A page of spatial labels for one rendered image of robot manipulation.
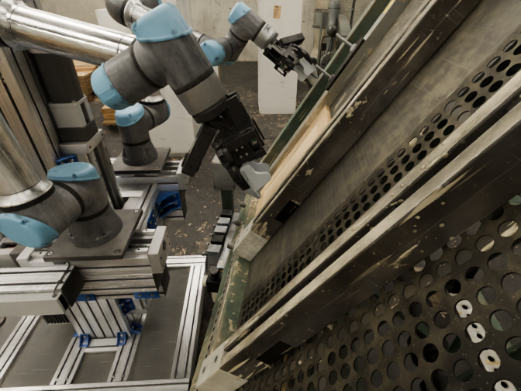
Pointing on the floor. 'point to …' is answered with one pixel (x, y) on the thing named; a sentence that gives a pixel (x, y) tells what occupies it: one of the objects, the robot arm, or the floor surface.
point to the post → (227, 200)
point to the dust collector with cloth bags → (332, 15)
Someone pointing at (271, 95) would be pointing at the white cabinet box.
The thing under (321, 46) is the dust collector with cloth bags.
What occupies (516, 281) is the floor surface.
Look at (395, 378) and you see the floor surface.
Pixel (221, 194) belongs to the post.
